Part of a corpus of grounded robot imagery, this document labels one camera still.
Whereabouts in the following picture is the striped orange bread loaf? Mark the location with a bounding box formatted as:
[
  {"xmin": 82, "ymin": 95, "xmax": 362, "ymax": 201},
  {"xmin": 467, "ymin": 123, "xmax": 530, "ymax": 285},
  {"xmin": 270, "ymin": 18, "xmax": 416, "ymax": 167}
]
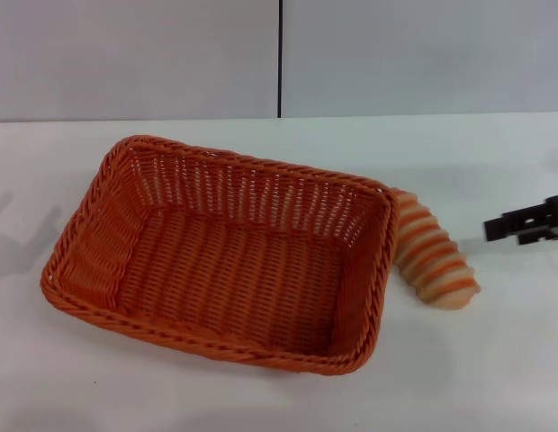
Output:
[{"xmin": 389, "ymin": 188, "xmax": 482, "ymax": 312}]

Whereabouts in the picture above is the orange woven plastic basket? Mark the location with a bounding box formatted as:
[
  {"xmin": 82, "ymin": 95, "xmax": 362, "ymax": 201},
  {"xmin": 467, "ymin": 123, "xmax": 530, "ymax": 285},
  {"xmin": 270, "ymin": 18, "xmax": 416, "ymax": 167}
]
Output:
[{"xmin": 39, "ymin": 133, "xmax": 401, "ymax": 375}]

